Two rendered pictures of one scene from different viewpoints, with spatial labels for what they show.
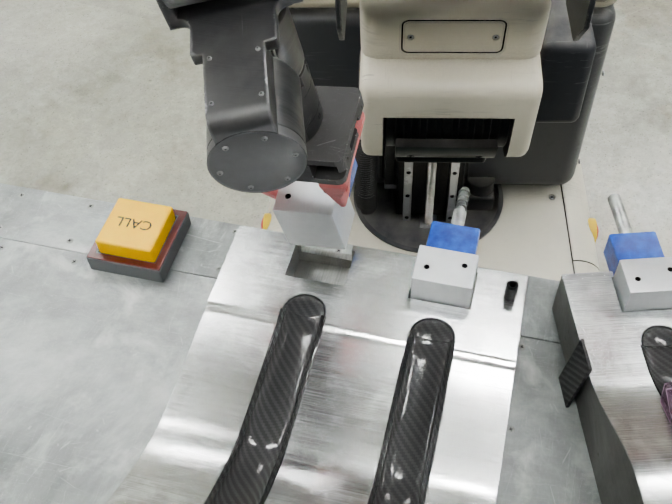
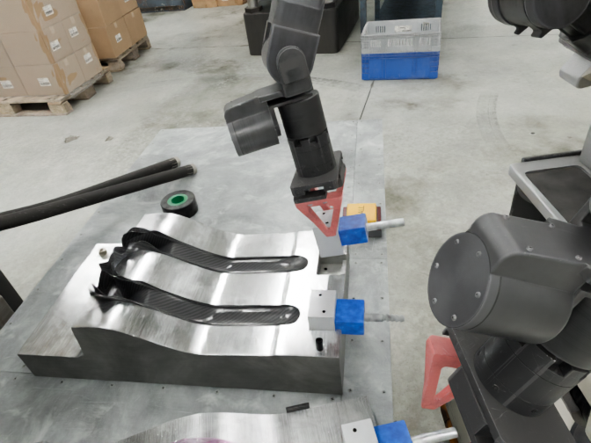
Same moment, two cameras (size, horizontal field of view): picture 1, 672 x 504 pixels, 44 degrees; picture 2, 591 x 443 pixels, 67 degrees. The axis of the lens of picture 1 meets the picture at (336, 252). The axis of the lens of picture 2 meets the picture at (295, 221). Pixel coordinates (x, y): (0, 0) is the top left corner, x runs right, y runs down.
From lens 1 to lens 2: 0.62 m
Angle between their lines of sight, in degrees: 59
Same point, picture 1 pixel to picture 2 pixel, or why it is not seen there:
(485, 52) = not seen: outside the picture
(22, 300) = not seen: hidden behind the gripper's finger
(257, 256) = not seen: hidden behind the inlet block
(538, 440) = (267, 411)
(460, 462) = (216, 337)
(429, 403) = (251, 322)
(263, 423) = (241, 265)
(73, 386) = (283, 226)
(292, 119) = (240, 127)
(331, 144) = (300, 183)
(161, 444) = (228, 236)
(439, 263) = (323, 300)
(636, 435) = (229, 422)
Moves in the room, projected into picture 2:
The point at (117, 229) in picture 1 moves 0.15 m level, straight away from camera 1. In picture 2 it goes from (355, 207) to (411, 181)
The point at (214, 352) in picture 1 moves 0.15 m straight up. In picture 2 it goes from (273, 240) to (259, 168)
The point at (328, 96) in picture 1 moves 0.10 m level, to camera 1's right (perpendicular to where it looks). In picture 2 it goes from (331, 173) to (350, 216)
